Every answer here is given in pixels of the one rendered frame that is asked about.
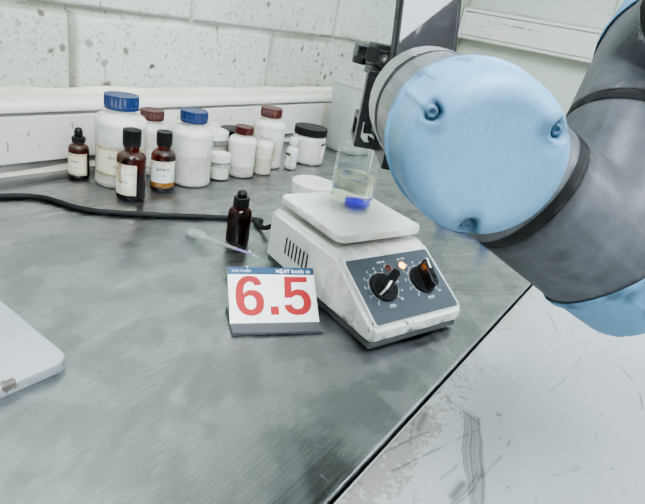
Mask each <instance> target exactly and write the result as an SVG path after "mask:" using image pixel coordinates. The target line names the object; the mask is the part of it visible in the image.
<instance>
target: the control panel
mask: <svg viewBox="0 0 645 504"><path fill-rule="evenodd" d="M425 258H428V259H429V260H430V262H431V264H432V266H433V269H434V271H435V273H436V276H437V278H438V281H439V284H438V285H437V286H436V288H435V289H434V290H433V291H432V292H430V293H425V292H422V291H420V290H419V289H417V288H416V287H415V286H414V285H413V283H412V281H411V279H410V270H411V269H412V268H413V267H415V266H418V265H419V264H420V263H421V262H422V261H423V260H424V259H425ZM400 262H403V263H404V264H405V269H402V268H401V267H400V266H399V263H400ZM345 263H346V266H347V268H348V270H349V272H350V274H351V275H352V277H353V279H354V281H355V283H356V285H357V287H358V289H359V291H360V293H361V295H362V297H363V299H364V301H365V303H366V305H367V307H368V309H369V311H370V313H371V315H372V317H373V319H374V321H375V323H376V324H377V325H378V326H379V325H383V324H387V323H391V322H395V321H398V320H402V319H406V318H410V317H414V316H418V315H421V314H425V313H429V312H433V311H437V310H440V309H444V308H448V307H452V306H455V305H457V304H458V303H457V302H456V300H455V298H454V297H453V295H452V293H451V291H450V290H449V288H448V286H447V285H446V283H445V281H444V280H443V278H442V276H441V274H440V273H439V271H438V269H437V268H436V266H435V264H434V263H433V261H432V259H431V257H430V256H429V254H428V252H427V251H426V249H421V250H414V251H408V252H402V253H395V254H389V255H383V256H376V257H370V258H364V259H357V260H351V261H346V262H345ZM385 265H390V266H391V268H392V270H393V269H398V270H399V271H400V276H399V278H398V279H397V281H396V284H397V287H398V291H399V293H398V296H397V298H396V299H395V300H393V301H391V302H386V301H383V300H381V299H379V298H378V297H377V296H375V294H374V293H373V292H372V290H371V288H370V279H371V277H372V276H373V275H374V274H376V273H384V274H386V275H388V274H389V273H390V272H391V271H392V270H391V271H387V270H386V269H385Z"/></svg>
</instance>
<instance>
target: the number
mask: <svg viewBox="0 0 645 504"><path fill-rule="evenodd" d="M230 275H231V295H232V315H233V317H293V316H316V311H315V302H314V293H313V284H312V275H264V274H230Z"/></svg>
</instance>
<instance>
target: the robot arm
mask: <svg viewBox="0 0 645 504"><path fill-rule="evenodd" d="M461 2H462V0H396V7H395V15H394V24H393V32H392V40H391V45H388V44H382V43H377V42H369V44H366V43H355V45H354V50H353V56H352V62H354V63H357V64H360V65H365V68H364V72H366V78H365V83H364V88H363V93H362V98H361V103H360V108H359V109H355V113H354V118H353V123H352V128H351V133H350V134H351V138H352V142H353V146H355V147H360V148H366V149H372V150H374V152H375V154H376V157H377V159H378V162H379V164H380V167H381V169H386V170H390V172H391V174H392V176H393V179H394V181H395V182H396V184H397V186H398V187H399V189H400V190H401V192H402V193H403V194H404V196H405V197H406V198H407V199H408V200H409V201H410V202H411V203H412V204H413V205H414V206H415V207H416V208H417V209H419V210H420V211H421V212H422V213H423V214H424V215H425V216H426V217H428V218H429V219H430V220H432V221H433V222H435V223H436V224H438V225H440V226H442V227H444V228H447V229H449V230H453V231H458V232H463V233H466V234H467V235H468V236H470V237H471V238H472V239H473V240H475V241H478V242H480V244H482V245H483V246H484V247H485V248H487V249H488V250H489V251H490V252H492V253H493V254H494V255H496V256H497V257H498V258H499V259H501V260H502V261H503V262H504V263H506V264H507V265H508V266H509V267H511V268H512V269H513V270H514V271H516V272H517V273H518V274H519V275H521V276H522V277H523V278H525V279H526V280H527V281H528V282H530V283H531V284H532V285H533V286H535V287H536V288H537V289H538V290H540V291H541V292H542V293H543V295H544V297H545V299H546V300H547V301H549V302H550V303H551V304H553V305H554V306H557V307H560V308H563V309H565V310H566V311H568V312H569V313H570V314H572V315H573V316H575V317H576V318H577V319H579V320H580V321H582V322H583V323H585V324H586V325H587V326H589V327H590V328H592V329H593V330H595V331H597V332H600V333H602V334H606V335H610V336H615V337H624V336H636V335H641V334H645V0H624V2H623V3H622V4H621V6H620V7H619V8H618V10H617V12H616V14H615V15H614V16H613V17H612V19H611V20H610V21H609V22H608V24H607V25H606V27H605V28H604V30H603V31H602V33H601V35H600V37H599V40H598V42H597V44H596V48H595V52H594V55H593V59H592V61H591V64H590V66H589V68H588V70H587V72H586V74H585V76H584V78H583V81H582V83H581V85H580V87H579V89H578V91H577V93H576V95H575V98H574V100H573V102H572V104H571V106H570V108H569V110H568V112H567V114H566V117H565V115H564V112H563V110H562V108H561V106H560V104H559V103H558V101H557V100H556V98H555V97H554V96H553V95H552V93H551V92H550V91H549V90H548V89H547V88H546V87H545V86H544V85H542V84H541V83H540V82H538V81H537V80H536V79H535V78H534V77H532V76H531V75H530V74H529V73H527V72H526V71H524V70H523V69H521V68H520V67H518V66H516V65H514V64H512V63H510V62H508V61H505V60H502V59H499V58H496V57H491V56H485V55H468V54H464V53H460V52H456V47H457V38H458V29H459V20H460V11H461ZM363 122H364V126H363ZM362 127H363V133H364V134H372V136H373V138H374V139H373V138H371V137H369V135H368V137H367V138H368V141H369V142H364V141H363V140H362V138H361V132H362ZM370 140H371V141H370Z"/></svg>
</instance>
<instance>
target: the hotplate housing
mask: <svg viewBox="0 0 645 504"><path fill-rule="evenodd" d="M421 249H426V251H427V252H428V250H427V248H426V247H425V246H424V245H423V244H422V243H421V241H419V240H418V239H416V238H414V237H413V236H411V235H406V236H398V237H391V238H383V239H376V240H368V241H361V242H353V243H340V242H337V241H334V240H333V239H331V238H330V237H328V236H327V235H326V234H324V233H323V232H321V231H320V230H319V229H317V228H316V227H314V226H313V225H312V224H310V223H309V222H307V221H306V220H305V219H303V218H302V217H301V216H299V215H298V214H296V213H295V212H294V211H292V210H291V209H289V208H280V209H277V211H274V213H273V216H272V222H271V229H270V236H269V243H268V249H267V253H268V254H269V255H268V258H269V259H270V260H271V261H272V263H273V265H274V266H276V267H277V268H313V272H314V281H315V290H316V299H317V304H318V305H319V306H320V307H321V308H323V309H324V310H325V311H326V312H327V313H328V314H329V315H330V316H331V317H333V318H334V319H335V320H336V321H337V322H338V323H339V324H340V325H342V326H343V327H344V328H345V329H346V330H347V331H348V332H349V333H350V334H352V335H353V336H354V337H355V338H356V339H357V340H358V341H359V342H361V343H362V344H363V345H364V346H365V347H366V348H367V349H371V348H375V347H378V346H382V345H385V344H388V343H392V342H395V341H399V340H402V339H405V338H409V337H412V336H416V335H419V334H422V333H426V332H429V331H433V330H436V329H440V328H443V327H446V326H450V325H453V323H454V319H457V318H458V315H459V312H460V310H459V308H460V305H459V303H458V301H457V299H456V298H455V296H454V294H453V292H452V291H451V289H450V287H449V286H448V284H447V282H446V281H445V279H444V277H443V276H442V274H441V272H440V270H439V269H438V267H437V265H436V264H435V262H434V260H433V259H432V257H431V255H430V253H429V252H428V254H429V256H430V257H431V259H432V261H433V263H434V264H435V266H436V268H437V269H438V271H439V273H440V274H441V276H442V278H443V280H444V281H445V283H446V285H447V286H448V288H449V290H450V291H451V293H452V295H453V297H454V298H455V300H456V302H457V303H458V304H457V305H455V306H452V307H448V308H444V309H440V310H437V311H433V312H429V313H425V314H421V315H418V316H414V317H410V318H406V319H402V320H398V321H395V322H391V323H387V324H383V325H379V326H378V325H377V324H376V323H375V321H374V319H373V317H372V315H371V313H370V311H369V309H368V307H367V305H366V303H365V301H364V299H363V297H362V295H361V293H360V291H359V289H358V287H357V285H356V283H355V281H354V279H353V277H352V275H351V274H350V272H349V270H348V268H347V266H346V263H345V262H346V261H351V260H357V259H364V258H370V257H376V256H383V255H389V254H395V253H402V252H408V251H414V250H421Z"/></svg>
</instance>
